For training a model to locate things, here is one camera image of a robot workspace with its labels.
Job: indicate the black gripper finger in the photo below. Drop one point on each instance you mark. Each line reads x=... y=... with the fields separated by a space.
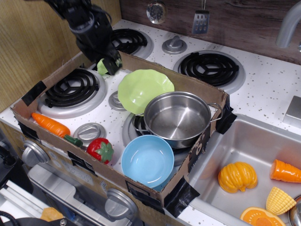
x=93 y=64
x=112 y=62

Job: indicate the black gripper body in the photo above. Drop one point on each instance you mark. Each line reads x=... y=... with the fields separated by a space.
x=94 y=40

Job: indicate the green toy broccoli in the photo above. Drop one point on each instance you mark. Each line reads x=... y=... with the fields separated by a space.
x=102 y=67

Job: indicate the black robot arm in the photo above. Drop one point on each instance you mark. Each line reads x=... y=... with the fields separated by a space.
x=79 y=12

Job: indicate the stainless steel pot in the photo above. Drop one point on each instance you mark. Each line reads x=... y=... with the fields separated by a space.
x=179 y=118

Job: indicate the back left black burner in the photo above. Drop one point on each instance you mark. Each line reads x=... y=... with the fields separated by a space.
x=132 y=42

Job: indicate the front left black burner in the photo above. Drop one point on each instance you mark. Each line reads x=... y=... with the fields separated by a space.
x=78 y=93

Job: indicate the light green plastic plate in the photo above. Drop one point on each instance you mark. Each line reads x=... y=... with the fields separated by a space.
x=138 y=88

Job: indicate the silver knob inside box centre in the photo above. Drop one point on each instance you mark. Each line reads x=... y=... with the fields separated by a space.
x=115 y=103

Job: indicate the silver knob back centre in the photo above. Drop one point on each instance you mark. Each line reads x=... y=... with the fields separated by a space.
x=174 y=46

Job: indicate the hanging silver strainer ladle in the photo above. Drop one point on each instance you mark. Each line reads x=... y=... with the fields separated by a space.
x=156 y=11

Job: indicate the silver knob near strawberry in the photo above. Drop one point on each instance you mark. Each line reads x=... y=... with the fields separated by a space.
x=89 y=132

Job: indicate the red toy strawberry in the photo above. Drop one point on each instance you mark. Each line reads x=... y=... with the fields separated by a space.
x=101 y=149

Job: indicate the hanging grey toy spatula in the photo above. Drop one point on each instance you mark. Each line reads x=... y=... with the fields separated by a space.
x=201 y=20

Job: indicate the back right black burner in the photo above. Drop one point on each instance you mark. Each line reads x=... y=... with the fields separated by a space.
x=213 y=67

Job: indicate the light blue plastic bowl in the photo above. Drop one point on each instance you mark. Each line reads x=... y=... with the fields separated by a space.
x=149 y=160

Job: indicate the silver oven knob left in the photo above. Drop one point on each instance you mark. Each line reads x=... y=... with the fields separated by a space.
x=33 y=154

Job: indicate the silver oven knob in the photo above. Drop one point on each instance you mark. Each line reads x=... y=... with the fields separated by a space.
x=33 y=154
x=119 y=206

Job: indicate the silver oven knob right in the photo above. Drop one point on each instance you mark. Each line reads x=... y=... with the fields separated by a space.
x=119 y=206

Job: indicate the cardboard fence box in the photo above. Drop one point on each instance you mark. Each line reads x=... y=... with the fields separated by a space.
x=176 y=193

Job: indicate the orange object bottom left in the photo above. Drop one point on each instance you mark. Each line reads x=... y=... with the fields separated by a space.
x=51 y=214

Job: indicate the stainless steel sink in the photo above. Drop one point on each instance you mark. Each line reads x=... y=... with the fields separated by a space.
x=251 y=141

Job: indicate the orange toy pumpkin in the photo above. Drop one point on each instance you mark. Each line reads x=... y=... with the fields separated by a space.
x=237 y=176

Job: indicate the silver faucet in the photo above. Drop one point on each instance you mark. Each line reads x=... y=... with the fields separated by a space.
x=288 y=26

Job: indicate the grey block right edge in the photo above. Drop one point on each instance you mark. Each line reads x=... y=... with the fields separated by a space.
x=293 y=114

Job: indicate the orange toy carrot half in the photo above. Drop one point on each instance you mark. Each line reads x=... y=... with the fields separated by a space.
x=285 y=172

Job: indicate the orange toy citrus slice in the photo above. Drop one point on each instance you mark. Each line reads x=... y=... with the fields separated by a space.
x=260 y=217

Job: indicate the yellow toy corn piece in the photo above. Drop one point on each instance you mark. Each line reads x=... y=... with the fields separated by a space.
x=279 y=202

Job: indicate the silver object in sink corner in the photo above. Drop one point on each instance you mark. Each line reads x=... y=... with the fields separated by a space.
x=294 y=214

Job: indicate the silver oven door handle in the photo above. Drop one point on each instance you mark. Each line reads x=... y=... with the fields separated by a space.
x=68 y=200

